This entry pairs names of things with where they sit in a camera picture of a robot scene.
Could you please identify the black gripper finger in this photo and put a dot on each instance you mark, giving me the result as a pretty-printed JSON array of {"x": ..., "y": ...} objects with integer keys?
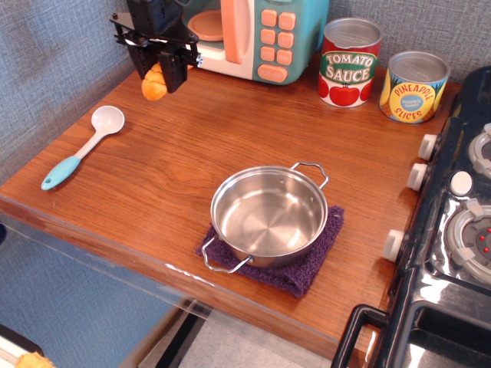
[
  {"x": 143, "y": 58},
  {"x": 174, "y": 71}
]

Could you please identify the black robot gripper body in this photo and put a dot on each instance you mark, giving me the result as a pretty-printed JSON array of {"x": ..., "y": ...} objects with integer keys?
[{"x": 157, "y": 23}]

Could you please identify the orange plush toy fish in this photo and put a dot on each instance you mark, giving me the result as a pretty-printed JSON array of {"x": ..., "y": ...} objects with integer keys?
[{"x": 153, "y": 85}]

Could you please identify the teal and pink toy microwave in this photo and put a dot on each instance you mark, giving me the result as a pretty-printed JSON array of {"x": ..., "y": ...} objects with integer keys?
[{"x": 265, "y": 41}]

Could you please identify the stainless steel pot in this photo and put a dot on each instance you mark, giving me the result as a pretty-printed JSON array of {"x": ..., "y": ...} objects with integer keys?
[{"x": 267, "y": 216}]

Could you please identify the tomato sauce can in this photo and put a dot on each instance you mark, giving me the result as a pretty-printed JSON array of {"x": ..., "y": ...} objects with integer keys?
[{"x": 349, "y": 56}]

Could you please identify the pineapple slices can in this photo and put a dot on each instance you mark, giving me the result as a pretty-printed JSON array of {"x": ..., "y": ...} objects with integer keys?
[{"x": 413, "y": 86}]

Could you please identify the purple knitted cloth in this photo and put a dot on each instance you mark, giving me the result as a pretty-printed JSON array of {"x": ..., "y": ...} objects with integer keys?
[{"x": 295, "y": 278}]

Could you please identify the white stove knob top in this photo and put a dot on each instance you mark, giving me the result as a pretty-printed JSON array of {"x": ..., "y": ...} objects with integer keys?
[{"x": 427, "y": 146}]

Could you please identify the white stove knob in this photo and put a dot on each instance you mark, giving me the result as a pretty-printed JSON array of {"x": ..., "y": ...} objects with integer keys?
[
  {"x": 392, "y": 244},
  {"x": 416, "y": 177},
  {"x": 427, "y": 146}
]

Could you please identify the white stove knob middle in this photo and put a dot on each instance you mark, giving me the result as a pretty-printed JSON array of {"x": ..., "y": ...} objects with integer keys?
[{"x": 416, "y": 177}]

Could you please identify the white stove knob bottom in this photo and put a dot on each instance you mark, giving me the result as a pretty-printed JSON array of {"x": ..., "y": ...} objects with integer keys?
[{"x": 392, "y": 244}]

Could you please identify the white round stove button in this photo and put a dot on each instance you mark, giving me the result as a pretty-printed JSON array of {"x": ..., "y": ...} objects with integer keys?
[{"x": 461, "y": 183}]

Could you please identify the grey stove burner back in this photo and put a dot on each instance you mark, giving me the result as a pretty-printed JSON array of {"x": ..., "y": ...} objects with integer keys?
[{"x": 480, "y": 163}]

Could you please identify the grey stove burner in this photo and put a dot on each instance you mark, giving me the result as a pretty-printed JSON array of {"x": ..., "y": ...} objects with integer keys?
[
  {"x": 468, "y": 239},
  {"x": 480, "y": 163}
]

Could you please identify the orange plush item at corner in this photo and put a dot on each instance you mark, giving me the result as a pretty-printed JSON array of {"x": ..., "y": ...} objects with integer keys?
[{"x": 33, "y": 360}]

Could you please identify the grey stove burner front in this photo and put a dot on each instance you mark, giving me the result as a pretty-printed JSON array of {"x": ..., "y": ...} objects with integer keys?
[{"x": 468, "y": 239}]

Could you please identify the black toy stove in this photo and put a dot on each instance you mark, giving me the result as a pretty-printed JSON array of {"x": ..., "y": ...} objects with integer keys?
[{"x": 439, "y": 315}]

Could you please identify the white ladle with teal handle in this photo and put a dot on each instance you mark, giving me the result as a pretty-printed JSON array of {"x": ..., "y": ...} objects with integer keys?
[{"x": 105, "y": 120}]

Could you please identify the black oven door handle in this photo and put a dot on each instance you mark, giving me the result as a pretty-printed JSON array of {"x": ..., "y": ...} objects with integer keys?
[{"x": 361, "y": 315}]

